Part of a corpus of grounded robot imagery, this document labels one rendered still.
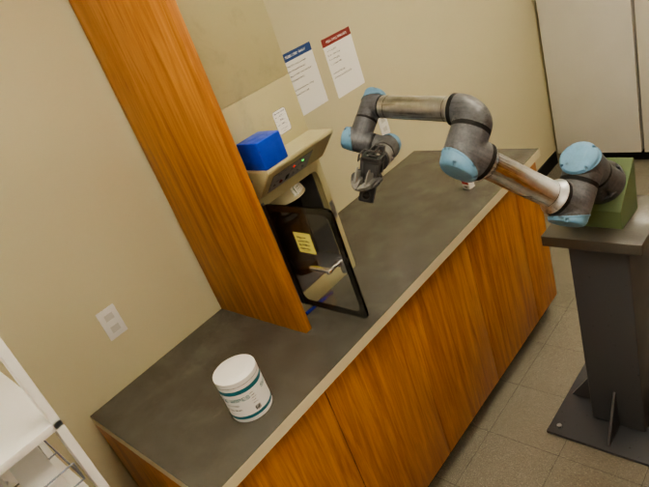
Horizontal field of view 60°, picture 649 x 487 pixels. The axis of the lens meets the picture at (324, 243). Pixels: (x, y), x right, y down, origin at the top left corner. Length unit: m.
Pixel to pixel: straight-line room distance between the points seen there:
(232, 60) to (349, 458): 1.32
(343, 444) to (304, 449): 0.18
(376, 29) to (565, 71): 1.96
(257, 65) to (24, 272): 0.97
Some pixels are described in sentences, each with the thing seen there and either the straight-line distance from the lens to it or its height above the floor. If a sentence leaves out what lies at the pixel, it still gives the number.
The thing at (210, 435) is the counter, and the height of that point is 0.94.
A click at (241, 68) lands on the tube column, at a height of 1.79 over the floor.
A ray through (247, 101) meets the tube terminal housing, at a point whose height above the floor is 1.69.
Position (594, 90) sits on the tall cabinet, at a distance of 4.60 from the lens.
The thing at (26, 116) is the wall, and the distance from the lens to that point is 1.97.
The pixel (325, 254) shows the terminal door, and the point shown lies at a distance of 1.75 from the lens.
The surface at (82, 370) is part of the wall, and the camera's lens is 2.12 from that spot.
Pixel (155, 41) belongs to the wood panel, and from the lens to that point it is 1.73.
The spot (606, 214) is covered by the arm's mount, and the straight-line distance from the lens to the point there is 2.09.
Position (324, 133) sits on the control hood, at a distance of 1.90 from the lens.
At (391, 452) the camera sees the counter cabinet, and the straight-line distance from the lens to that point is 2.19.
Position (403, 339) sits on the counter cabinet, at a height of 0.76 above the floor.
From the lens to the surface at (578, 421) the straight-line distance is 2.71.
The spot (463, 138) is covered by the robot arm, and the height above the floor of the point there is 1.45.
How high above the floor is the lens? 2.02
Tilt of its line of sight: 26 degrees down
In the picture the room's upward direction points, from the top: 20 degrees counter-clockwise
